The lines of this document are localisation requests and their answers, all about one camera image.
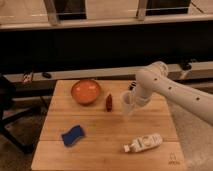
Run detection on small black object on ledge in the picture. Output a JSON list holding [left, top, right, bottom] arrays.
[[42, 72, 52, 79]]

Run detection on black office chair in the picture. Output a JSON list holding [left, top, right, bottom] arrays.
[[0, 73, 48, 155]]

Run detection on black clamp on ledge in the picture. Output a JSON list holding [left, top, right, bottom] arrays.
[[179, 59, 196, 71]]

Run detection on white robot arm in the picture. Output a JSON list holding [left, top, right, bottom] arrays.
[[134, 61, 213, 126]]

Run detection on small red-brown bottle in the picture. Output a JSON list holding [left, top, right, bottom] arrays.
[[106, 94, 112, 112]]

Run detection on white lotion bottle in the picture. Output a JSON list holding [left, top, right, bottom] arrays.
[[124, 133, 163, 153]]

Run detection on white ceramic cup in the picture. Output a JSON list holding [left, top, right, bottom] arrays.
[[121, 91, 135, 116]]

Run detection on black striped case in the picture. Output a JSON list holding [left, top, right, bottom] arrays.
[[129, 81, 137, 90]]

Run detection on blue sponge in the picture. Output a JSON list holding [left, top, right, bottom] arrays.
[[61, 125, 85, 147]]

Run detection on orange bowl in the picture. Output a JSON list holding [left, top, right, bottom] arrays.
[[71, 79, 101, 105]]

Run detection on striped item on ledge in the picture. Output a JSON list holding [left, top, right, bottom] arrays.
[[22, 71, 34, 84]]

